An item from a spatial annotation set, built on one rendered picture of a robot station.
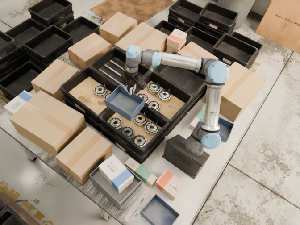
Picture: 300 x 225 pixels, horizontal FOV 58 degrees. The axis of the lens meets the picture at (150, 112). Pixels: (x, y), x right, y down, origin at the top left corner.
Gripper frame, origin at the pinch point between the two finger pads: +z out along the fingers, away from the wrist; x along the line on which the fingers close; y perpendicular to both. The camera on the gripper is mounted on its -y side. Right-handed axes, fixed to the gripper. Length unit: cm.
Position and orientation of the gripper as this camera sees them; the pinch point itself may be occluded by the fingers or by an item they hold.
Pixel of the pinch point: (131, 93)
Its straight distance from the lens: 176.8
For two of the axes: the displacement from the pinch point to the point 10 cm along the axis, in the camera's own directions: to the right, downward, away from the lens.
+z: -1.2, 6.2, 7.8
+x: -5.9, 5.9, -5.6
